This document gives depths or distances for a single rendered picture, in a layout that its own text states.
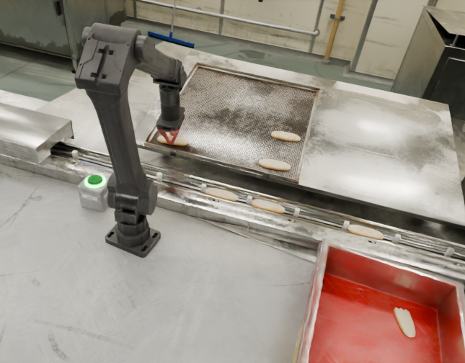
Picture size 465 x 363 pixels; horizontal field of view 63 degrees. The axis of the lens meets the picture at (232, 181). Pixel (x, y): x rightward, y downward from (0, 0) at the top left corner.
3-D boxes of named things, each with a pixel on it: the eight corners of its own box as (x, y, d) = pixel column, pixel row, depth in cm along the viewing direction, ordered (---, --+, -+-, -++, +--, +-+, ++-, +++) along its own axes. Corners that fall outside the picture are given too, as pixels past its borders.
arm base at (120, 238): (103, 241, 98) (143, 258, 95) (100, 219, 93) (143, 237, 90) (123, 220, 104) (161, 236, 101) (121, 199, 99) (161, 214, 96)
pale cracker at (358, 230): (347, 232, 106) (348, 230, 105) (347, 223, 109) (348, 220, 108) (383, 242, 104) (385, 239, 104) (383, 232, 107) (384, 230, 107)
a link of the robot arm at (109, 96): (56, 61, 58) (120, 72, 58) (91, 14, 66) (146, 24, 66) (110, 214, 94) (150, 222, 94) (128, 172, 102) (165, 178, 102)
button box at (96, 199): (79, 215, 109) (73, 185, 102) (94, 198, 115) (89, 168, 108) (106, 222, 107) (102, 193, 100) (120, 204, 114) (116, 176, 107)
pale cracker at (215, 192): (202, 194, 112) (203, 191, 111) (207, 186, 114) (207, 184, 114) (236, 203, 110) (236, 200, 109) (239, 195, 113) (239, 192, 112)
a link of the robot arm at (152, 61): (80, 53, 66) (141, 63, 65) (83, 19, 65) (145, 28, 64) (151, 78, 108) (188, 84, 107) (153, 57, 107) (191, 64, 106)
